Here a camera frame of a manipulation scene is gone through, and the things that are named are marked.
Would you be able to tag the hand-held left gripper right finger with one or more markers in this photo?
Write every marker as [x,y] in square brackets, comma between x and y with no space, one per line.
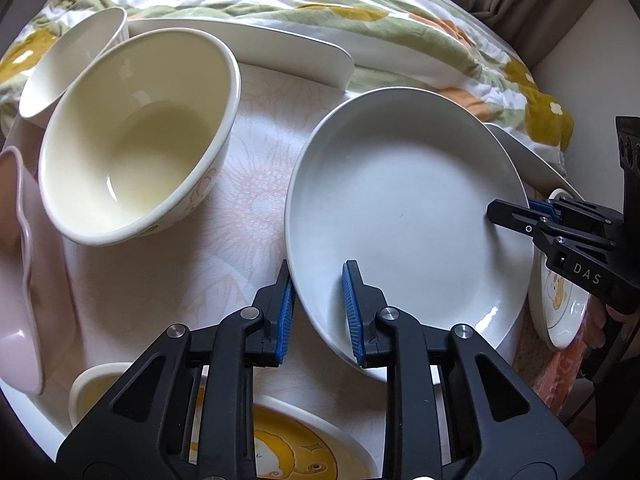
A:
[352,320]

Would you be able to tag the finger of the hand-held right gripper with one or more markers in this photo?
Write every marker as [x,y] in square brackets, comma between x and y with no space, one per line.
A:
[580,212]
[510,215]

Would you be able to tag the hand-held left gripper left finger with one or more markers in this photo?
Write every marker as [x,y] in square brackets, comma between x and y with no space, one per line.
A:
[286,320]

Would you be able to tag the white deep plate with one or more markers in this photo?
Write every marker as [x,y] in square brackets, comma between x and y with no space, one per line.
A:
[400,200]

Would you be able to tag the large cream bowl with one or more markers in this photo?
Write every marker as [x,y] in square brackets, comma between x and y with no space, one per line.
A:
[140,135]

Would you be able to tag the person's right hand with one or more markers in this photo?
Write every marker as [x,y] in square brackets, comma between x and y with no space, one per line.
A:
[609,330]

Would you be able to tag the yellow bear print plate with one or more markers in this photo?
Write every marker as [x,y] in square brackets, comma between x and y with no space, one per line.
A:
[565,310]
[300,440]

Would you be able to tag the floral tablecloth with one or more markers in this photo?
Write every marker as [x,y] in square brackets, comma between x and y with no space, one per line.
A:
[260,185]

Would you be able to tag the small cream cup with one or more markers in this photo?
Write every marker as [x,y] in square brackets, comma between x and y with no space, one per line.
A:
[92,385]

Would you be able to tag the pink wavy bowl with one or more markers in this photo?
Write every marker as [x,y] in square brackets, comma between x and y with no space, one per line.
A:
[17,285]

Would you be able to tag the small white bowl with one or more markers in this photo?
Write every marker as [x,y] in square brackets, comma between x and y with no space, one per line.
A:
[65,65]

